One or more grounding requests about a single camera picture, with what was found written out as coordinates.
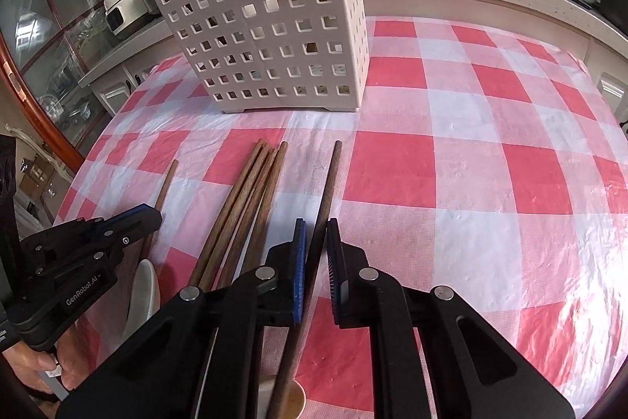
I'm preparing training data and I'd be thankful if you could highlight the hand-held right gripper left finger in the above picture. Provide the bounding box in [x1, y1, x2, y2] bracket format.
[56, 218, 309, 419]

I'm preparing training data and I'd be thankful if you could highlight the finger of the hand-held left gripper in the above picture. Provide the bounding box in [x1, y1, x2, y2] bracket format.
[20, 204, 164, 253]
[22, 225, 162, 285]

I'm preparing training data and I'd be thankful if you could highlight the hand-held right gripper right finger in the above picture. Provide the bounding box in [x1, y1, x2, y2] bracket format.
[326, 218, 575, 419]

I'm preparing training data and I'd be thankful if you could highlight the white perforated plastic basket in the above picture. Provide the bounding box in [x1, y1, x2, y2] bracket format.
[146, 0, 371, 114]

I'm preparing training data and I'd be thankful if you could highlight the person's left hand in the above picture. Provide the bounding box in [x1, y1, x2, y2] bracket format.
[0, 340, 75, 396]

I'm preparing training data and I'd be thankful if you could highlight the white ceramic spoon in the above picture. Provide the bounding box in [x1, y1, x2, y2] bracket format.
[122, 259, 162, 346]

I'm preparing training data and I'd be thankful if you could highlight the small beige cup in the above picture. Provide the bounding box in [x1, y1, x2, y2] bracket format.
[255, 375, 306, 419]

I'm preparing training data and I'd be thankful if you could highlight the wooden framed glass door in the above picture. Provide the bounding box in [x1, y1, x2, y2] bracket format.
[0, 0, 143, 159]

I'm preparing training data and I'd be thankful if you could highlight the red white checked tablecloth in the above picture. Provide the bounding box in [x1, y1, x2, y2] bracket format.
[51, 15, 628, 419]

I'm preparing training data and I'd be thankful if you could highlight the small white electric cooker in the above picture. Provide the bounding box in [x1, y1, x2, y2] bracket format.
[103, 0, 160, 41]

